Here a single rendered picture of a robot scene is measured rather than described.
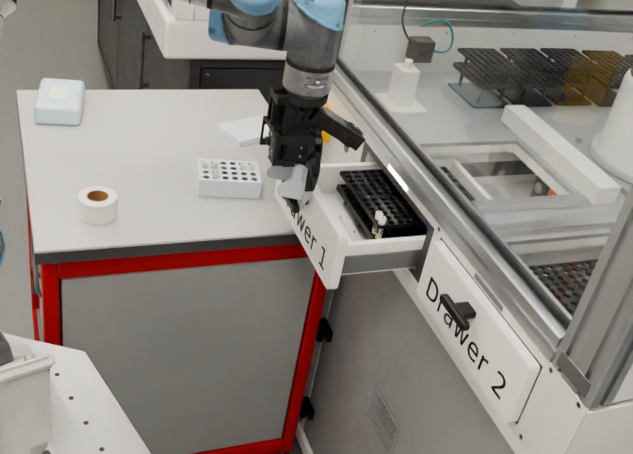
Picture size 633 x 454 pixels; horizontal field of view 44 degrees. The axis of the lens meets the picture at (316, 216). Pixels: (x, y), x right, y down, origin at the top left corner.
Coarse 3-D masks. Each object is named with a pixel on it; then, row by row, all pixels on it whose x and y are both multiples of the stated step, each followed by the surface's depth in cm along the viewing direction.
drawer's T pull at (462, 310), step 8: (440, 296) 116; (448, 296) 116; (448, 304) 114; (456, 304) 114; (464, 304) 115; (448, 312) 114; (456, 312) 113; (464, 312) 113; (472, 312) 113; (456, 320) 112; (464, 320) 111; (464, 328) 111
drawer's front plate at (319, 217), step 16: (320, 192) 131; (288, 208) 142; (304, 208) 134; (320, 208) 127; (304, 224) 135; (320, 224) 128; (336, 224) 124; (304, 240) 135; (320, 240) 128; (336, 240) 122; (320, 256) 129; (336, 256) 123; (320, 272) 129; (336, 272) 125
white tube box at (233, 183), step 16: (208, 160) 159; (224, 160) 160; (240, 160) 161; (208, 176) 155; (224, 176) 156; (240, 176) 156; (256, 176) 157; (208, 192) 155; (224, 192) 155; (240, 192) 156; (256, 192) 157
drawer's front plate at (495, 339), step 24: (432, 264) 125; (456, 264) 120; (432, 288) 125; (456, 288) 119; (432, 312) 126; (480, 312) 113; (480, 336) 113; (504, 336) 108; (504, 360) 108; (528, 360) 104; (480, 384) 114; (528, 384) 105; (504, 408) 109
